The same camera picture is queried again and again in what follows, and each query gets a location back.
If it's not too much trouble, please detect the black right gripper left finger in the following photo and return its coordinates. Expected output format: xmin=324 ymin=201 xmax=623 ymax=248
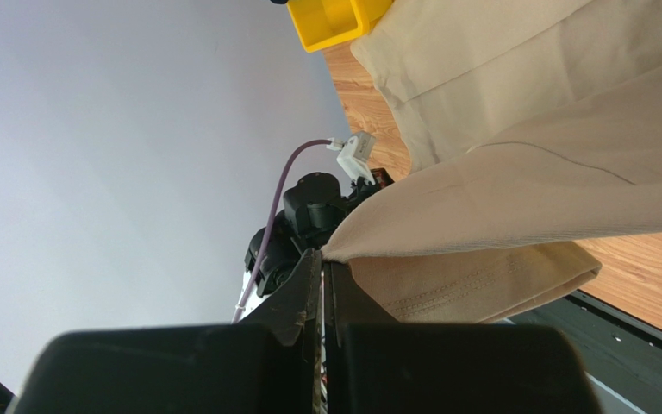
xmin=9 ymin=249 xmax=322 ymax=413

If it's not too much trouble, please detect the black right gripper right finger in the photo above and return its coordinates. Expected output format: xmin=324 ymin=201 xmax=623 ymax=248
xmin=323 ymin=262 xmax=601 ymax=413

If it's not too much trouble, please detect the yellow plastic bin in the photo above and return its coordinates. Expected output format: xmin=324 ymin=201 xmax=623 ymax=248
xmin=286 ymin=0 xmax=394 ymax=53

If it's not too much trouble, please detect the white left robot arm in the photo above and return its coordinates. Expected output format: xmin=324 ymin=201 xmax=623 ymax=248
xmin=239 ymin=168 xmax=394 ymax=317

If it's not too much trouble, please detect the beige t-shirt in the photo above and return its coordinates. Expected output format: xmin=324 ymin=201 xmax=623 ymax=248
xmin=322 ymin=1 xmax=662 ymax=323

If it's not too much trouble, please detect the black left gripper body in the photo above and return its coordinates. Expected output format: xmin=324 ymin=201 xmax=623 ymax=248
xmin=344 ymin=168 xmax=395 ymax=213

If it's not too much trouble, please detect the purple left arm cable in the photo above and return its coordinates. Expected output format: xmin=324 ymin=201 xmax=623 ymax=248
xmin=231 ymin=138 xmax=332 ymax=323

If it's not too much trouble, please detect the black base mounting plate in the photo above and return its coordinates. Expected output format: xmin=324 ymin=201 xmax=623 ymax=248
xmin=508 ymin=291 xmax=662 ymax=413

